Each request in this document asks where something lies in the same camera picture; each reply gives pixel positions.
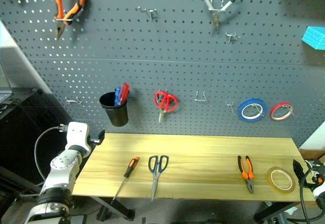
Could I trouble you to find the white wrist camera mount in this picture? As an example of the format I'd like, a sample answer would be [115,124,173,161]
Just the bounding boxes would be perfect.
[64,121,92,158]
[313,179,325,202]

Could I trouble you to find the orange black combination pliers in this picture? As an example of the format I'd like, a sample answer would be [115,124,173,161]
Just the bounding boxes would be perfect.
[237,155,255,195]

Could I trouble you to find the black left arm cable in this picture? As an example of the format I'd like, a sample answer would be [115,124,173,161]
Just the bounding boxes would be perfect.
[34,125,70,184]

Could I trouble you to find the orange black long-nose pliers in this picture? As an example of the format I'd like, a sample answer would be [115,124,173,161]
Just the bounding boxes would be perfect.
[53,0,88,42]

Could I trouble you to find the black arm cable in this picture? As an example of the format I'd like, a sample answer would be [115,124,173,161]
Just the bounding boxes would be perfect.
[34,125,70,184]
[299,169,325,224]

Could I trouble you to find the orange black screwdriver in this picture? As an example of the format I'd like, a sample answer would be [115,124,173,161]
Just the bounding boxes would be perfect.
[110,156,140,205]

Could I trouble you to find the black plastic cup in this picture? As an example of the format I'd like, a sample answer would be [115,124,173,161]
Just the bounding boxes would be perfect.
[99,91,130,127]

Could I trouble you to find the black table leg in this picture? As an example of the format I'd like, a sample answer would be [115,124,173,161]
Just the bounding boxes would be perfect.
[95,197,136,221]
[253,200,291,222]

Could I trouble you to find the black cabinet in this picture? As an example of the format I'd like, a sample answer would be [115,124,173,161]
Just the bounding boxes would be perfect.
[0,87,73,185]

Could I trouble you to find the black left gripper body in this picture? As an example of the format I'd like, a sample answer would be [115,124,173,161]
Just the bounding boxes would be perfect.
[87,129,106,145]

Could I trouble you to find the clear yellowish tape roll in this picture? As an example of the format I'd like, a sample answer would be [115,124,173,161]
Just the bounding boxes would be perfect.
[266,166,297,195]

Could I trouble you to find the cyan plastic bin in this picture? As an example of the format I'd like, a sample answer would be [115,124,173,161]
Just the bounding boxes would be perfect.
[301,26,325,51]

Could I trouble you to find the black handled silver pliers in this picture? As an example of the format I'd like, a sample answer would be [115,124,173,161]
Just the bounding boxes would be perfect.
[201,0,243,35]

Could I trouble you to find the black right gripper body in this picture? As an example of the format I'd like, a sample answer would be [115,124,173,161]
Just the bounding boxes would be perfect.
[303,159,323,184]

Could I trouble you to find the blue black scissors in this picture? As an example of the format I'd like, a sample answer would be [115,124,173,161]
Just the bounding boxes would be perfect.
[148,154,170,202]

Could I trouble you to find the blue handled screwdriver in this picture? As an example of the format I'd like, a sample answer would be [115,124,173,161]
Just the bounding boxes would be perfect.
[114,86,121,107]

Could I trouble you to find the blue tape roll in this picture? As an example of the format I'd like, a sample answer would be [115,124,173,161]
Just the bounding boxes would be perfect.
[237,98,268,122]

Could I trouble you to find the red handled scissors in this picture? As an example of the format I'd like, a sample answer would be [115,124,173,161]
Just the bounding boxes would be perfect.
[153,90,179,123]

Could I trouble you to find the cardboard box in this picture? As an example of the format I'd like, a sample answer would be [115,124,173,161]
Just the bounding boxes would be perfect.
[299,146,325,162]

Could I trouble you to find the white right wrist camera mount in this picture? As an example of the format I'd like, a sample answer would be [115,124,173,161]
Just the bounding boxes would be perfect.
[313,179,325,202]

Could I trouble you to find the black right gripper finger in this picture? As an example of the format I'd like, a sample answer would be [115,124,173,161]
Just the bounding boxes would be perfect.
[292,158,306,182]

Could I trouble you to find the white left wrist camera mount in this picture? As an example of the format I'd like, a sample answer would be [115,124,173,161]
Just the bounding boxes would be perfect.
[64,121,92,158]

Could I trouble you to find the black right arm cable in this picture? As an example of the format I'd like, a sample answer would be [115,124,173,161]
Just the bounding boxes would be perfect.
[299,169,325,224]

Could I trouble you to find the dark grey pegboard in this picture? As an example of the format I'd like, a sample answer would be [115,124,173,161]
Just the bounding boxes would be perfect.
[0,0,325,146]

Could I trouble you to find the red tape roll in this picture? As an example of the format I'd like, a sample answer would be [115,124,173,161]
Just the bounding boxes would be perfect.
[269,102,296,122]

